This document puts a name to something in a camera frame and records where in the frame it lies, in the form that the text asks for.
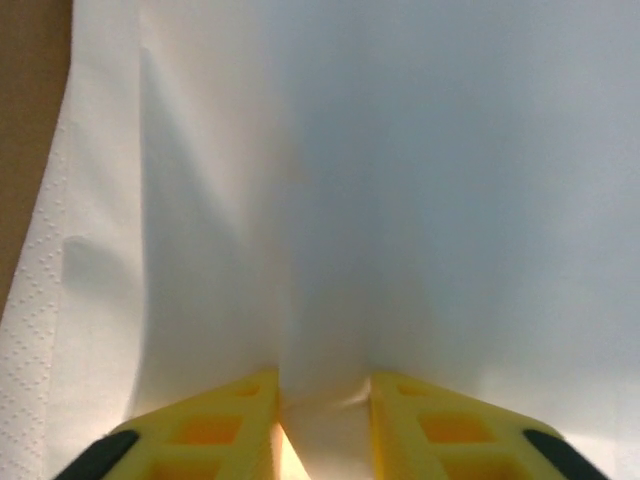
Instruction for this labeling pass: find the white paper napkin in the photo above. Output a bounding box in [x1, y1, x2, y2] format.
[59, 0, 640, 480]

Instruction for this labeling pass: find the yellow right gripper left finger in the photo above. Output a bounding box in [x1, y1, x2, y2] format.
[54, 368, 281, 480]

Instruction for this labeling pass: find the white napkin stack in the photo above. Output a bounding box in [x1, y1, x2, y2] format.
[0, 0, 146, 480]

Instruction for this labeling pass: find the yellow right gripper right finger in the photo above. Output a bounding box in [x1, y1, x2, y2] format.
[367, 369, 616, 480]

